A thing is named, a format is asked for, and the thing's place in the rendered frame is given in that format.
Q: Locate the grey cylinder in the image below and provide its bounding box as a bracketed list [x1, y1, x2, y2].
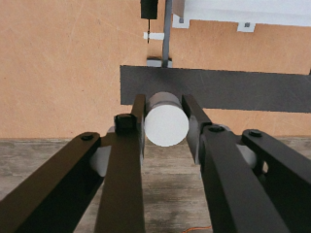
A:
[144, 92, 189, 147]

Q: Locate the black thin rod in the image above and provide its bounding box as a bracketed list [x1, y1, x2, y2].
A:
[140, 0, 158, 43]

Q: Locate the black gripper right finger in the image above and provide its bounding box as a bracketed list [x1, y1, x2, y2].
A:
[182, 94, 311, 233]

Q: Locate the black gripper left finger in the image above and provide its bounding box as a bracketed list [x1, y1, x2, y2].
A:
[0, 94, 146, 233]

